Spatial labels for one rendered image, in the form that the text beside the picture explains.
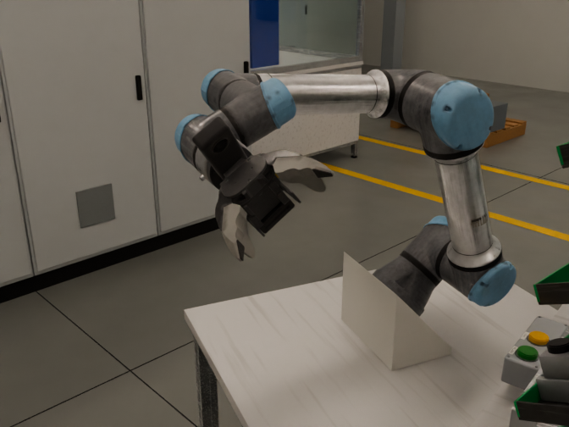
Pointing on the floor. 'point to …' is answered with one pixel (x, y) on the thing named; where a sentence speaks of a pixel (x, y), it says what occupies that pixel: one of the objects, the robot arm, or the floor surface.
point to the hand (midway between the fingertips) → (284, 213)
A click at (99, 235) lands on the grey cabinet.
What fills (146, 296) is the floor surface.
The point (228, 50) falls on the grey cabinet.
